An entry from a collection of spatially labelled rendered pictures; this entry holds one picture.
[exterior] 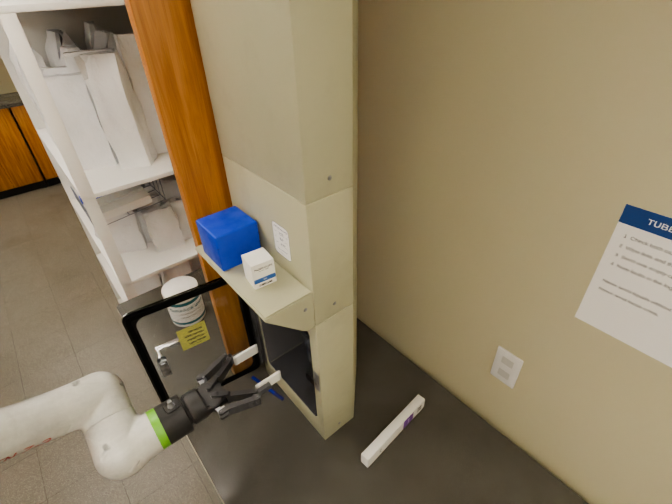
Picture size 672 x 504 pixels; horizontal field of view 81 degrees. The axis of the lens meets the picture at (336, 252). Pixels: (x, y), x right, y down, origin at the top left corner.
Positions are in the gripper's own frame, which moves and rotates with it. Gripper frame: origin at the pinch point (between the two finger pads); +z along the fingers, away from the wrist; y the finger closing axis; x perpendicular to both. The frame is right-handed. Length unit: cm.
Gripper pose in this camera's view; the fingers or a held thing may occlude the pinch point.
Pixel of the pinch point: (262, 364)
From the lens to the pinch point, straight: 108.1
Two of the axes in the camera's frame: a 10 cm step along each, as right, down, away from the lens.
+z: 7.7, -3.9, 5.1
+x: 0.2, 8.1, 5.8
